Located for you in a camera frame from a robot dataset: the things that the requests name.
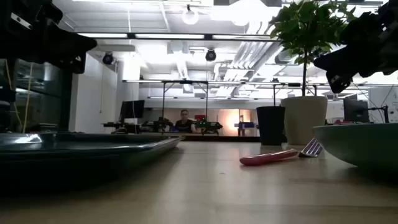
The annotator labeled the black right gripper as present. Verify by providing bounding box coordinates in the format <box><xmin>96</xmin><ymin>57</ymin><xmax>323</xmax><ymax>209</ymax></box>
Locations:
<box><xmin>313</xmin><ymin>0</ymin><xmax>398</xmax><ymax>94</ymax></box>

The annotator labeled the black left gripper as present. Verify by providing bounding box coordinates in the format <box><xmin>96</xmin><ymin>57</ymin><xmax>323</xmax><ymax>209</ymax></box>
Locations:
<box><xmin>0</xmin><ymin>0</ymin><xmax>98</xmax><ymax>75</ymax></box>

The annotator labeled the teal round plate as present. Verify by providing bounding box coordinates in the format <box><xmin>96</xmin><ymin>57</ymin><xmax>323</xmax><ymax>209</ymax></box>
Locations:
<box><xmin>312</xmin><ymin>123</ymin><xmax>398</xmax><ymax>175</ymax></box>

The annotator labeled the dark plastic cup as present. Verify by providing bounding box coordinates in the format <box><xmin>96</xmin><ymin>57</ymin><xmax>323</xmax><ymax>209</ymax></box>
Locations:
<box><xmin>256</xmin><ymin>106</ymin><xmax>287</xmax><ymax>146</ymax></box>

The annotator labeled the fork with red handle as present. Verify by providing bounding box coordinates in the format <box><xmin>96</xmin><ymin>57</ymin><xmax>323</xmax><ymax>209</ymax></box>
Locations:
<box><xmin>239</xmin><ymin>138</ymin><xmax>324</xmax><ymax>167</ymax></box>

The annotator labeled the dark green plastic tray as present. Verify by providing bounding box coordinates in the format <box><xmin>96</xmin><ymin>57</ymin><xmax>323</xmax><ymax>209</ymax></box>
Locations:
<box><xmin>0</xmin><ymin>132</ymin><xmax>186</xmax><ymax>194</ymax></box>

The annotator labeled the black computer monitor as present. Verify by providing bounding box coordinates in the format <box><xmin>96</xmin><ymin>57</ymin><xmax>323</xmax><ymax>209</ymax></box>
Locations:
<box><xmin>119</xmin><ymin>100</ymin><xmax>146</xmax><ymax>120</ymax></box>
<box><xmin>343</xmin><ymin>97</ymin><xmax>370</xmax><ymax>123</ymax></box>

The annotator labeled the green leafy plant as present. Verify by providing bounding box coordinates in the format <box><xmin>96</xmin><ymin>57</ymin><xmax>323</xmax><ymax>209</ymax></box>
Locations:
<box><xmin>269</xmin><ymin>0</ymin><xmax>358</xmax><ymax>97</ymax></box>

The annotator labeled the white plant pot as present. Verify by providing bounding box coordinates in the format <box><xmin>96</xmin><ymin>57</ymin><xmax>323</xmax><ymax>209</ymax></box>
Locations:
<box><xmin>280</xmin><ymin>95</ymin><xmax>329</xmax><ymax>146</ymax></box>

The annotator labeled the long ceiling light strip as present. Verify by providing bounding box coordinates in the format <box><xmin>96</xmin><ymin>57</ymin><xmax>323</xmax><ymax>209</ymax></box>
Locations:
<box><xmin>76</xmin><ymin>32</ymin><xmax>278</xmax><ymax>41</ymax></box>

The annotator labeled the round white ceiling lamp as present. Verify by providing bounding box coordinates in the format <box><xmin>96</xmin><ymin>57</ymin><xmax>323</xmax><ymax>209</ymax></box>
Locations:
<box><xmin>181</xmin><ymin>4</ymin><xmax>200</xmax><ymax>26</ymax></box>

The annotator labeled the person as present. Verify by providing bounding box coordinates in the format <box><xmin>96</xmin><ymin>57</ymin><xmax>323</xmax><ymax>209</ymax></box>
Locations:
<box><xmin>173</xmin><ymin>109</ymin><xmax>197</xmax><ymax>134</ymax></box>

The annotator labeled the yellow cable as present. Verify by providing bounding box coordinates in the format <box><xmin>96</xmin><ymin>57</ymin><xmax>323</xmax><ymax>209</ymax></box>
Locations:
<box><xmin>4</xmin><ymin>58</ymin><xmax>34</xmax><ymax>134</ymax></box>

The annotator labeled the black background gantry frame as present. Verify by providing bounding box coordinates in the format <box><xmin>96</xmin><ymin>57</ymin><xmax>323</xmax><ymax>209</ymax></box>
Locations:
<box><xmin>160</xmin><ymin>80</ymin><xmax>210</xmax><ymax>123</ymax></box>

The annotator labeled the black aluminium table frame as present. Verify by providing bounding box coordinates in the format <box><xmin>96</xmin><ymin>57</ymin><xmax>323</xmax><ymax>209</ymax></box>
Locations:
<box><xmin>182</xmin><ymin>134</ymin><xmax>262</xmax><ymax>143</ymax></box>

